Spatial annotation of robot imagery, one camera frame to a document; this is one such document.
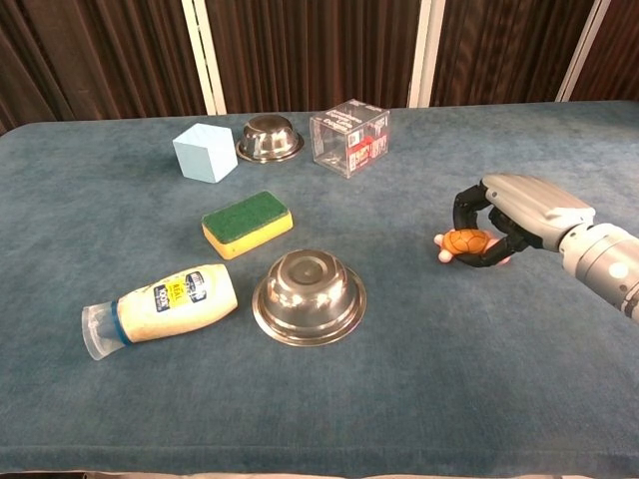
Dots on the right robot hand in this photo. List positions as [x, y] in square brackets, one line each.
[529, 202]

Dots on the orange toy turtle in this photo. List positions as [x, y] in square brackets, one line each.
[466, 243]

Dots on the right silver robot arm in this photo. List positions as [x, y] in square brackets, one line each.
[601, 262]

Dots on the mayonnaise squeeze bottle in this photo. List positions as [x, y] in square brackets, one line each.
[172, 305]

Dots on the clear plastic cube box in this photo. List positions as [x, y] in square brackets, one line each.
[348, 140]

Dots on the large steel bowl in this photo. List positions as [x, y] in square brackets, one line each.
[309, 298]

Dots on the dark brown curtain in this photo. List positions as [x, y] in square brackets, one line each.
[319, 55]

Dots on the blue table cloth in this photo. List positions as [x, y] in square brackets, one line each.
[349, 389]

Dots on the small steel bowl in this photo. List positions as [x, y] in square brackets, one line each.
[269, 138]

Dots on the green and yellow sponge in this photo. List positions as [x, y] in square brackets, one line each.
[244, 223]

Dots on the light blue cube block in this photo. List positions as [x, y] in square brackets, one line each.
[203, 153]

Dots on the white frame post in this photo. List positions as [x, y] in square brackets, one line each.
[203, 55]
[581, 50]
[427, 52]

